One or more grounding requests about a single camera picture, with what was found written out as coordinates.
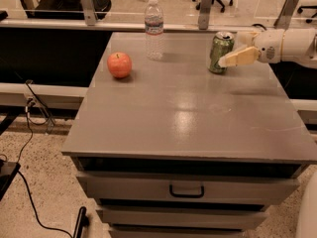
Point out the black device on floor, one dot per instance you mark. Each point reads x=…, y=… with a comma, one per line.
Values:
x=8, y=170

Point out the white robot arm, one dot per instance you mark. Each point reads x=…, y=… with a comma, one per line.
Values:
x=299, y=46

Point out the black office chair right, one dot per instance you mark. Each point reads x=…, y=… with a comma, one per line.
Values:
x=313, y=8

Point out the grey drawer cabinet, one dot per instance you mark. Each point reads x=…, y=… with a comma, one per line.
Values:
x=175, y=117

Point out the grey drawer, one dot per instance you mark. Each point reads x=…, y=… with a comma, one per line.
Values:
x=154, y=187
x=180, y=217

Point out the green soda can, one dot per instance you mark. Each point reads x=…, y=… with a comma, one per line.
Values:
x=222, y=44

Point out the metal railing post left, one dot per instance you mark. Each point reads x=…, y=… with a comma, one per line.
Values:
x=89, y=12

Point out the metal railing post middle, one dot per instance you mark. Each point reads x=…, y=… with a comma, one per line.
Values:
x=204, y=14

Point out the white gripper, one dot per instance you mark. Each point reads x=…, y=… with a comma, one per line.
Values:
x=268, y=47

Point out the red apple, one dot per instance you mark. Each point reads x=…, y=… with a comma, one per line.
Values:
x=119, y=65

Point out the top grey drawer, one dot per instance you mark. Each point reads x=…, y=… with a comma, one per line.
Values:
x=154, y=187

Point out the middle grey drawer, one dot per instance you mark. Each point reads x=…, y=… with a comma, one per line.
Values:
x=180, y=217

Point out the black bag behind glass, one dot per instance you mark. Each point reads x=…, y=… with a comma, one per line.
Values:
x=69, y=9

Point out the black handle bottom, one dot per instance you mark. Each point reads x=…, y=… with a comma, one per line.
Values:
x=81, y=222

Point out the metal railing post right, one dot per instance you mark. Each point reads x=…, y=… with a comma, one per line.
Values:
x=284, y=18

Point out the clear plastic water bottle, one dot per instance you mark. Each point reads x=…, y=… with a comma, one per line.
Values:
x=154, y=30

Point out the metal railing post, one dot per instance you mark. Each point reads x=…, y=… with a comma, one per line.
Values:
x=204, y=14
x=89, y=12
x=284, y=18

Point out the black drawer handle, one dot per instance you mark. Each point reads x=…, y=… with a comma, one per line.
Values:
x=184, y=192

